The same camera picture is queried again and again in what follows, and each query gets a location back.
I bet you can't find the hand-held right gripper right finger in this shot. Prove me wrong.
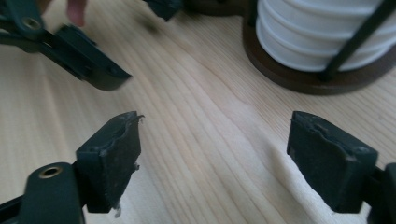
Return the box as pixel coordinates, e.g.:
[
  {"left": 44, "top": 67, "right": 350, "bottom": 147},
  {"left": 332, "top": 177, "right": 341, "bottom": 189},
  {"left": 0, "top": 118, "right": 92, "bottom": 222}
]
[{"left": 286, "top": 110, "right": 379, "bottom": 215}]

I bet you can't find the dark wooden double cup holder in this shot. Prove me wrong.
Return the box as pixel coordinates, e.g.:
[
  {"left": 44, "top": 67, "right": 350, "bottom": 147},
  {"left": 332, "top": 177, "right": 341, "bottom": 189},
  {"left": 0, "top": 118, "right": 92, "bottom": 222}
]
[{"left": 183, "top": 0, "right": 396, "bottom": 96}]

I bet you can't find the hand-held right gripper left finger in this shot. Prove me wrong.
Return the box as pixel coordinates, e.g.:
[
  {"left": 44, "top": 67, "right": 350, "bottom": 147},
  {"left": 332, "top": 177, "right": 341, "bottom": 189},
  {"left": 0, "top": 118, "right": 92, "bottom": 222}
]
[{"left": 75, "top": 110, "right": 146, "bottom": 218}]

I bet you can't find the stack of white paper cups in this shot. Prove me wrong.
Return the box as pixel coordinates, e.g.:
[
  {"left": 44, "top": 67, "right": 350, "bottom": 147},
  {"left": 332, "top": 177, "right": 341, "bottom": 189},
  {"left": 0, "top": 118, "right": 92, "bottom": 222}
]
[{"left": 255, "top": 0, "right": 396, "bottom": 73}]

